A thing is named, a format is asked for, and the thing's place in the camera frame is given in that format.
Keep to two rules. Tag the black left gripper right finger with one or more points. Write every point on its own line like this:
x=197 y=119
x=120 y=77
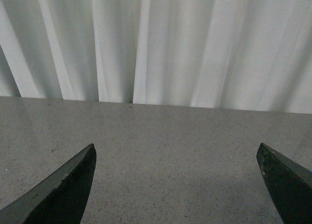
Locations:
x=289 y=185

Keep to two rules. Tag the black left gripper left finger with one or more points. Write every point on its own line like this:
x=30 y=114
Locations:
x=61 y=198

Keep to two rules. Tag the white curtain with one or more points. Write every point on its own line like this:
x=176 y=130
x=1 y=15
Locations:
x=237 y=54

